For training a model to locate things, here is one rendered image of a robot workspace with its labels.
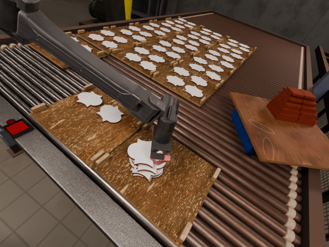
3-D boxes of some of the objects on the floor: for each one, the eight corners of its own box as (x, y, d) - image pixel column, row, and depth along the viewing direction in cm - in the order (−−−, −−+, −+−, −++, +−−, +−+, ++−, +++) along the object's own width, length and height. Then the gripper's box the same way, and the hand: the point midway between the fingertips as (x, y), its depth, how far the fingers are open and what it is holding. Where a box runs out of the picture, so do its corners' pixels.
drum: (121, 21, 477) (122, -7, 430) (133, 26, 470) (135, -2, 424) (112, 24, 447) (111, -7, 401) (125, 29, 441) (126, -1, 394)
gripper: (155, 111, 57) (150, 138, 68) (153, 142, 47) (147, 169, 58) (175, 113, 58) (166, 140, 69) (176, 146, 48) (166, 171, 59)
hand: (157, 152), depth 63 cm, fingers open, 9 cm apart
